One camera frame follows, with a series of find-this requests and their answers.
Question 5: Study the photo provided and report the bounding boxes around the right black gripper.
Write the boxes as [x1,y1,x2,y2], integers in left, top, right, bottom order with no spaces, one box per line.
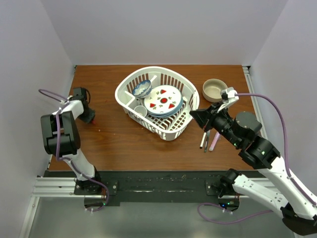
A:
[190,100,242,147]

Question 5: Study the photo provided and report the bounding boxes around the pink highlighter pen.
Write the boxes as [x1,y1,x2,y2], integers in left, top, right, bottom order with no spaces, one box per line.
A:
[209,132,221,152]

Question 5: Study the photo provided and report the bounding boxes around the white pen with black tip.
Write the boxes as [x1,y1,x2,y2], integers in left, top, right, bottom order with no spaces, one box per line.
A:
[200,132,207,149]

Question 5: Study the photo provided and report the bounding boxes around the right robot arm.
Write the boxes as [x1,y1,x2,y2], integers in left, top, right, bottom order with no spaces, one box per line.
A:
[190,103,317,236]

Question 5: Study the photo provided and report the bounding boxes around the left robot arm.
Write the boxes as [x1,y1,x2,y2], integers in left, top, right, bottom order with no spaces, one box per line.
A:
[39,87,103,195]

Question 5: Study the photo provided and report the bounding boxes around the beige ceramic bowl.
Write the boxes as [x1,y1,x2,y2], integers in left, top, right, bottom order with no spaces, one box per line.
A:
[203,78,228,103]

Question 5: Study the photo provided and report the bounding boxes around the watermelon pattern plate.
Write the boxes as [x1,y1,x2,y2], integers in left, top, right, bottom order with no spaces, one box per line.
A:
[143,85,183,115]

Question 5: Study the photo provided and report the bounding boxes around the white plastic dish basket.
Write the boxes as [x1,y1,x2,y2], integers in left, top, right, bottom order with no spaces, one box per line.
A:
[114,66,197,141]

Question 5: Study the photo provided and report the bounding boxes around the small white cup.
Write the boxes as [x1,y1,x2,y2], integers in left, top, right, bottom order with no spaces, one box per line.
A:
[134,105,148,117]

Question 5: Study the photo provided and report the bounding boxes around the blue white patterned bowl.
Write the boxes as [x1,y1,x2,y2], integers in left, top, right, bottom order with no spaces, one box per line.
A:
[132,80,152,99]

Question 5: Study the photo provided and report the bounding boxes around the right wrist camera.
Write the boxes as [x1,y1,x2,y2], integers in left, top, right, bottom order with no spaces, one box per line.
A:
[217,87,239,113]

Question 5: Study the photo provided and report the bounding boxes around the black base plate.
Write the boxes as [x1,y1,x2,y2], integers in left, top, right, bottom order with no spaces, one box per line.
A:
[73,170,263,207]

